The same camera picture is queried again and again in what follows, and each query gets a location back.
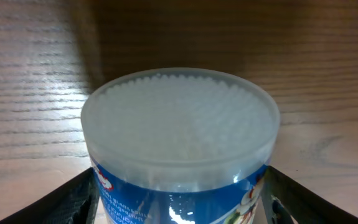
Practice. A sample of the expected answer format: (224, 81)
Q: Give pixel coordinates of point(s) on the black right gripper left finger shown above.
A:
(74, 202)

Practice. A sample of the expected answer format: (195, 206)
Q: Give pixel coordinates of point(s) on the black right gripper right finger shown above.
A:
(286, 201)

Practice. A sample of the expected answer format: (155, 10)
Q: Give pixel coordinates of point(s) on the white blue round container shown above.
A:
(180, 145)

